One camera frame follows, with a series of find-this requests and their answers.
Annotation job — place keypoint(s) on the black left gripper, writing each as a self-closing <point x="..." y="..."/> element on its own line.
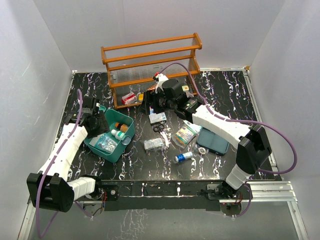
<point x="102" y="129"/>

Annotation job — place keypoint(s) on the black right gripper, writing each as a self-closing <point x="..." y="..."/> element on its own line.
<point x="149" y="97"/>

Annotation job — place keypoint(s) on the blue white mask packet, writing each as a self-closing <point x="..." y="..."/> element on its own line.
<point x="104" y="143"/>

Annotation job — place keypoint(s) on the white green medicine bottle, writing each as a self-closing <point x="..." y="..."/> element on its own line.
<point x="119" y="135"/>

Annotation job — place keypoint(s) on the green medicine kit box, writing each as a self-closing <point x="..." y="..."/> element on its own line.
<point x="113" y="116"/>

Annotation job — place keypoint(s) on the white blue sachet packet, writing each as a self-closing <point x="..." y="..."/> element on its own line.
<point x="156" y="117"/>

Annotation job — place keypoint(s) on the brown orange-capped syrup bottle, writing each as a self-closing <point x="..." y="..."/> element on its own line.
<point x="121" y="127"/>

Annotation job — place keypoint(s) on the bagged white gauze pads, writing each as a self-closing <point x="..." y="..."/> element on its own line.
<point x="154" y="145"/>

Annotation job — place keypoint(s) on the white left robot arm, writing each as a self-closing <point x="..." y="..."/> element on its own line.
<point x="49" y="188"/>

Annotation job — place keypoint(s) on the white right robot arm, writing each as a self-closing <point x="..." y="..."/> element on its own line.
<point x="251" y="142"/>

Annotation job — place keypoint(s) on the orange patterned medicine box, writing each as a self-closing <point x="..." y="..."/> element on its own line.
<point x="152" y="88"/>

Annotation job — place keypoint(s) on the red white medicine box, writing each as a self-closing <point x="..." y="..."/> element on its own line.
<point x="129" y="98"/>

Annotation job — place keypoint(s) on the cream long medicine box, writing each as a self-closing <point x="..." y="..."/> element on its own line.
<point x="185" y="88"/>

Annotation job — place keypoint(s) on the yellow grey small box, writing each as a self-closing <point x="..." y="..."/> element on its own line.
<point x="140" y="97"/>

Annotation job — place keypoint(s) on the orange wooden shelf rack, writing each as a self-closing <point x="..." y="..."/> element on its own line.
<point x="131" y="67"/>

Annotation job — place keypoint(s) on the blue white small tube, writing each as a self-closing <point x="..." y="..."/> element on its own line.
<point x="182" y="157"/>

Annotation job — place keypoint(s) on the blue divided tray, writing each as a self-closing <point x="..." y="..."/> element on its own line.
<point x="213" y="142"/>

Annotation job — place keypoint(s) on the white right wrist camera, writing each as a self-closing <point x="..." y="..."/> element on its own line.
<point x="160" y="79"/>

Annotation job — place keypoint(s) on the black handled scissors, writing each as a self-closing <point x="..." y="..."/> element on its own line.
<point x="159" y="128"/>

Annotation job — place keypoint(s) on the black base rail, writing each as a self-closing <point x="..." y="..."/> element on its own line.
<point x="167" y="195"/>

